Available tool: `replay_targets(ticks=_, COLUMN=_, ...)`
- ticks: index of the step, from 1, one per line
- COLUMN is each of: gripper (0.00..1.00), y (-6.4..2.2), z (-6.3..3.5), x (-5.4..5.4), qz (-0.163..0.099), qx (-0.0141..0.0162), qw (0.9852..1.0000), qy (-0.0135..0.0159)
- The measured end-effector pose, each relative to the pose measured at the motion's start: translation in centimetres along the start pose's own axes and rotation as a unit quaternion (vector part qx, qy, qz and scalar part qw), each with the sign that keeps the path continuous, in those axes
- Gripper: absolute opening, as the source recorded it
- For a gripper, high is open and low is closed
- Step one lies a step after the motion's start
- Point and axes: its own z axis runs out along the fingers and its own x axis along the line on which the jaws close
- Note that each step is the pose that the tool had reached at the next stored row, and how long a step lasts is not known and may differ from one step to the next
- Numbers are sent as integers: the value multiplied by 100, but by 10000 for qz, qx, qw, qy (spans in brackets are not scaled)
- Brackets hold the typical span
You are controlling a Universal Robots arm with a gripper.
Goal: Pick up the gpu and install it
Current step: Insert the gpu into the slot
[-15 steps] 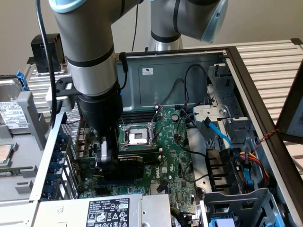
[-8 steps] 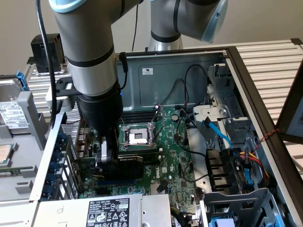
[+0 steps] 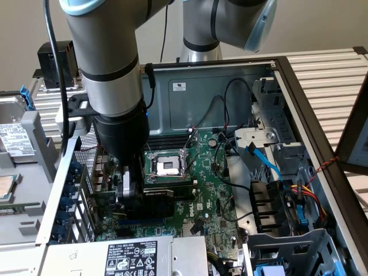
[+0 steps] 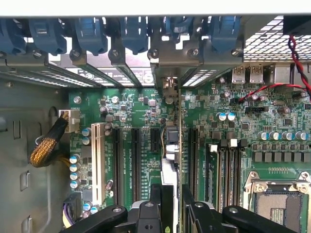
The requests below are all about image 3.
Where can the round coin cell battery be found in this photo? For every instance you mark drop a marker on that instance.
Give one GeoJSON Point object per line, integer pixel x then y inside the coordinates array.
{"type": "Point", "coordinates": [212, 143]}

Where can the short black expansion slot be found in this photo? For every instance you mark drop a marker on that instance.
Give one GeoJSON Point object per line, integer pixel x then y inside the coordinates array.
{"type": "Point", "coordinates": [126, 233]}

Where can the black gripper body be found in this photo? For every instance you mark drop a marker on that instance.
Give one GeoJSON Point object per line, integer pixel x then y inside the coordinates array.
{"type": "Point", "coordinates": [123, 135]}

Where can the thin metal locking lever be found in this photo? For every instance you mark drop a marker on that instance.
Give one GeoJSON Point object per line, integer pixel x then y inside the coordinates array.
{"type": "Point", "coordinates": [193, 164]}
{"type": "Point", "coordinates": [150, 150]}

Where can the metal socket cover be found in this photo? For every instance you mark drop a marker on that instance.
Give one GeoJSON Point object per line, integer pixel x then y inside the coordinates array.
{"type": "Point", "coordinates": [197, 138]}

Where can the black table end cap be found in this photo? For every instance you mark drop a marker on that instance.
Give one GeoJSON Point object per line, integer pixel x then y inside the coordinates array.
{"type": "Point", "coordinates": [359, 50]}

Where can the black green graphics card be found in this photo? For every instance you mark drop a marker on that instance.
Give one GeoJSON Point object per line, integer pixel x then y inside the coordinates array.
{"type": "Point", "coordinates": [152, 204]}

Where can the small finned chipset heatsink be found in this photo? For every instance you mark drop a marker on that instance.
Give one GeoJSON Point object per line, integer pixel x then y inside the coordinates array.
{"type": "Point", "coordinates": [187, 230]}

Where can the grey power supply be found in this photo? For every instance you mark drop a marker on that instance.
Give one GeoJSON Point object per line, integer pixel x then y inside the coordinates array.
{"type": "Point", "coordinates": [86, 258]}

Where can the blue expansion slot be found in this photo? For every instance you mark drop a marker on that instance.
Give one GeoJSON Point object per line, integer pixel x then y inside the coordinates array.
{"type": "Point", "coordinates": [143, 223]}

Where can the dark framed side panel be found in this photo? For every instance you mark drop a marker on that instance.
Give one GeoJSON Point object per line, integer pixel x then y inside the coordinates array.
{"type": "Point", "coordinates": [359, 143]}

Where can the blue plastic disk carrier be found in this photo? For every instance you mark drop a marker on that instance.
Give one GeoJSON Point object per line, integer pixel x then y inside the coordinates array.
{"type": "Point", "coordinates": [270, 271]}

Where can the hard disk with blue bracket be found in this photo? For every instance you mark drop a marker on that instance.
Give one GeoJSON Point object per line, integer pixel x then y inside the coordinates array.
{"type": "Point", "coordinates": [17, 138]}

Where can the CPU socket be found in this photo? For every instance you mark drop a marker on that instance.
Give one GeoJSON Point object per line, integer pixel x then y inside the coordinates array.
{"type": "Point", "coordinates": [166, 166]}

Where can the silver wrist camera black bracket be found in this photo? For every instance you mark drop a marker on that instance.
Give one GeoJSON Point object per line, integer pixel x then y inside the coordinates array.
{"type": "Point", "coordinates": [83, 122]}

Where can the blue slot retaining clip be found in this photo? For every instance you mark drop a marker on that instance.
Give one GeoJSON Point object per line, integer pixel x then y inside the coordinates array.
{"type": "Point", "coordinates": [71, 191]}
{"type": "Point", "coordinates": [70, 178]}
{"type": "Point", "coordinates": [63, 218]}
{"type": "Point", "coordinates": [66, 204]}
{"type": "Point", "coordinates": [59, 233]}
{"type": "Point", "coordinates": [77, 167]}

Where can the silver metal disk bay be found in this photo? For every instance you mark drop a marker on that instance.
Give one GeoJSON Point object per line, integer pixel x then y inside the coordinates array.
{"type": "Point", "coordinates": [267, 135]}

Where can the silver CPU chip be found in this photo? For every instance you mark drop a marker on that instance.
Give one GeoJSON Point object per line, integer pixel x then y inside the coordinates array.
{"type": "Point", "coordinates": [5, 187]}

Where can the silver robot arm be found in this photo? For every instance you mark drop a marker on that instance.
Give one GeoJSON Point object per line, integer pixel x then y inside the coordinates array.
{"type": "Point", "coordinates": [109, 57]}

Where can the grey plastic parts rack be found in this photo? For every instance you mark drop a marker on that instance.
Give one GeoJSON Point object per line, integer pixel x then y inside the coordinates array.
{"type": "Point", "coordinates": [31, 184]}

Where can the black box device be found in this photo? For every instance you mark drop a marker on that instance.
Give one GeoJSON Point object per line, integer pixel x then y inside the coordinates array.
{"type": "Point", "coordinates": [49, 63]}

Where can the grey metal disk bay cage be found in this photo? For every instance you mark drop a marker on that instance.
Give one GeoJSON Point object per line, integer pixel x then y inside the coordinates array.
{"type": "Point", "coordinates": [287, 238]}

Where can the black plastic fan shroud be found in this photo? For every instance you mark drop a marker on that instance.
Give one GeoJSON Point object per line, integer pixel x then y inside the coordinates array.
{"type": "Point", "coordinates": [264, 201]}

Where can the green RAM stick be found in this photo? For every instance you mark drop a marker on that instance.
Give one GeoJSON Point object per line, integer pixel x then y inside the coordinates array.
{"type": "Point", "coordinates": [17, 205]}
{"type": "Point", "coordinates": [184, 192]}

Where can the grey open PC case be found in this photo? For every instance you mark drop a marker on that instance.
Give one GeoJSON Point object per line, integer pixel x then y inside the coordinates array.
{"type": "Point", "coordinates": [161, 109]}

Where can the black RAM slot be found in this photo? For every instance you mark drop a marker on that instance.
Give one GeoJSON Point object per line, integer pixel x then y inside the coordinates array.
{"type": "Point", "coordinates": [169, 137]}
{"type": "Point", "coordinates": [169, 144]}
{"type": "Point", "coordinates": [169, 141]}
{"type": "Point", "coordinates": [169, 147]}

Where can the green motherboard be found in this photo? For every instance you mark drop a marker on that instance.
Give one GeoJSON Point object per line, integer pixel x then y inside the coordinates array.
{"type": "Point", "coordinates": [207, 172]}

